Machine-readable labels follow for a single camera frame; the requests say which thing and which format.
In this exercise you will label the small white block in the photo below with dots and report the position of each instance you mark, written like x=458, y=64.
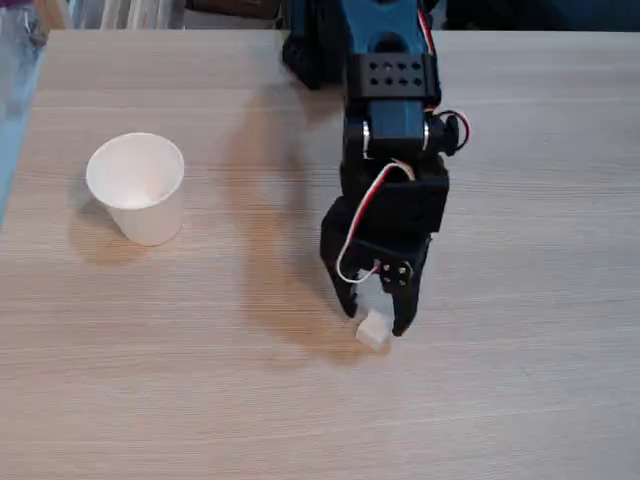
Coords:
x=374, y=329

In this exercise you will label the dark blue furniture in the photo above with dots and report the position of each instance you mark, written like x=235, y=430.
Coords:
x=540, y=14

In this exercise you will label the pale hanging cloth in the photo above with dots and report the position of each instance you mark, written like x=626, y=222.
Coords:
x=127, y=12

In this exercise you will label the white paper cup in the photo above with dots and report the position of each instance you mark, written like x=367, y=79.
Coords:
x=140, y=190

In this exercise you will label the person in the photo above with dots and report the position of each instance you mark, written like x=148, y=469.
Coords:
x=20, y=55

